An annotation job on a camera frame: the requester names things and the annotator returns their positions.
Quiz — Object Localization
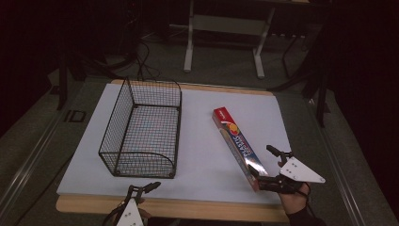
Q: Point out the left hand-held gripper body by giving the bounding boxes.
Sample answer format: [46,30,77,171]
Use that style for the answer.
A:
[116,186,145,226]

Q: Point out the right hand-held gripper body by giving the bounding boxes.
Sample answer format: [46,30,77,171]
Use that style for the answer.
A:
[258,156,327,195]

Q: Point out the long plastic wrap box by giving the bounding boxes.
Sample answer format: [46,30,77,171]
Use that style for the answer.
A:
[211,105,270,193]

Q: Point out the black wire basket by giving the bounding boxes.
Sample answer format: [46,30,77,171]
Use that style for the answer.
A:
[98,77,184,180]

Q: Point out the person's left hand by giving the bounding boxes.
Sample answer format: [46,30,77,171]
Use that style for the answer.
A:
[137,197,152,221]

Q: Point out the person's right hand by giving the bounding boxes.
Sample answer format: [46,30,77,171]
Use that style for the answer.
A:
[279,183,311,217]

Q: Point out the white table mat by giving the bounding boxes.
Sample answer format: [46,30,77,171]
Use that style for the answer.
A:
[56,82,293,205]

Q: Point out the black chair legs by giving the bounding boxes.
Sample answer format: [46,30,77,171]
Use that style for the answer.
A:
[267,32,318,92]

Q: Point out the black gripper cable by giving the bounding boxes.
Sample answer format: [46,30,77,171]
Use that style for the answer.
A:
[101,202,128,226]

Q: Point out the black stand post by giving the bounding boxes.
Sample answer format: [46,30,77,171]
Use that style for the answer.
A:
[314,59,329,128]
[56,46,69,111]

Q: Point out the black floor bracket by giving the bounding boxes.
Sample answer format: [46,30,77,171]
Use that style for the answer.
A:
[63,109,87,123]

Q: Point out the black floor cables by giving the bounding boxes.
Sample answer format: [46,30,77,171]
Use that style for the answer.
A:
[123,39,162,83]

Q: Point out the white metal stand frame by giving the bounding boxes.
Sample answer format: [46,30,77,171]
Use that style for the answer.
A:
[183,0,277,80]

